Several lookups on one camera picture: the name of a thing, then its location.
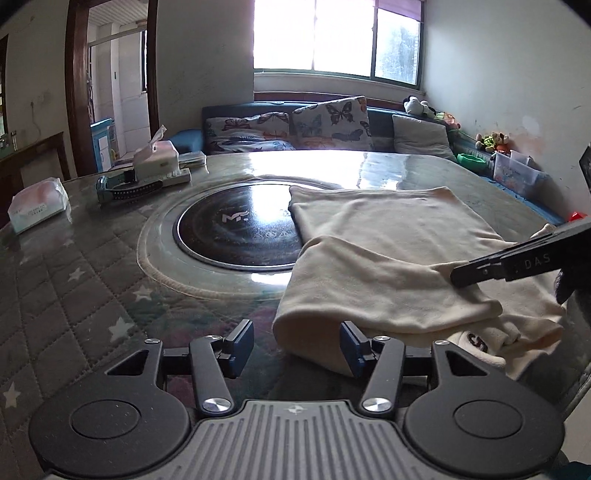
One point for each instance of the round black induction cooktop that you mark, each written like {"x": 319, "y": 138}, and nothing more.
{"x": 240, "y": 228}

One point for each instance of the cream sweatshirt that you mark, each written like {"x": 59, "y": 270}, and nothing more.
{"x": 392, "y": 258}

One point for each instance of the blue cardboard box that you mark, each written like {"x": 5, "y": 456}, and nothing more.
{"x": 102, "y": 144}

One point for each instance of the white power strip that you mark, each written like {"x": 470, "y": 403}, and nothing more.
{"x": 178, "y": 177}

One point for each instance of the stack of books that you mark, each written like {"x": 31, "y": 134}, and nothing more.
{"x": 192, "y": 158}

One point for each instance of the person's right hand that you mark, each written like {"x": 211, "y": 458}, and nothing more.
{"x": 572, "y": 288}

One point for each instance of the red plastic object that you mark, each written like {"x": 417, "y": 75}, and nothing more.
{"x": 579, "y": 215}

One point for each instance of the dark blue sofa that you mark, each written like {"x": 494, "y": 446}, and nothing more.
{"x": 383, "y": 124}

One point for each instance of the soft tissue pack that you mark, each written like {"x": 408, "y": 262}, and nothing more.
{"x": 38, "y": 204}

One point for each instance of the green plastic container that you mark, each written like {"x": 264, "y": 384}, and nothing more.
{"x": 471, "y": 161}

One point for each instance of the dark wooden cabinet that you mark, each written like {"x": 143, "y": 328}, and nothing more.
{"x": 32, "y": 161}

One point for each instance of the clear plastic storage box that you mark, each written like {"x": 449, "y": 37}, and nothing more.
{"x": 515, "y": 173}

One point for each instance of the brown plush toy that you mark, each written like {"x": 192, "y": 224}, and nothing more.
{"x": 494, "y": 141}

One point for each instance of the grey pillow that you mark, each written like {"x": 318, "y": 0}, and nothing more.
{"x": 421, "y": 134}

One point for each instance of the white tissue box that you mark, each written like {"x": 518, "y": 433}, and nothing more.
{"x": 156, "y": 158}

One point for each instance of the black and white plush toy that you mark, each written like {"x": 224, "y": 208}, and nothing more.
{"x": 418, "y": 106}

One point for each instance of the large butterfly print pillow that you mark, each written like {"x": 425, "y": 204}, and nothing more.
{"x": 332, "y": 121}

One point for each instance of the brown wooden door frame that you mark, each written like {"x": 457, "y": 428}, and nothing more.
{"x": 76, "y": 87}

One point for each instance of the flat butterfly print pillow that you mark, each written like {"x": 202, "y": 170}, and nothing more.
{"x": 249, "y": 134}

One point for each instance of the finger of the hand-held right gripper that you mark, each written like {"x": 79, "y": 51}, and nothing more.
{"x": 478, "y": 273}

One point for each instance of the blue stool cushion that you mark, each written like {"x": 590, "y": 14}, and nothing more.
{"x": 187, "y": 140}

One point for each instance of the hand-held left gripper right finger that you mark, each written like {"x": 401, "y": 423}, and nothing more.
{"x": 352, "y": 349}

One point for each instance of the window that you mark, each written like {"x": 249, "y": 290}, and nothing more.
{"x": 337, "y": 37}

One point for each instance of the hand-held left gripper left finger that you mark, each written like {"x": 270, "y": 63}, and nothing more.
{"x": 240, "y": 349}

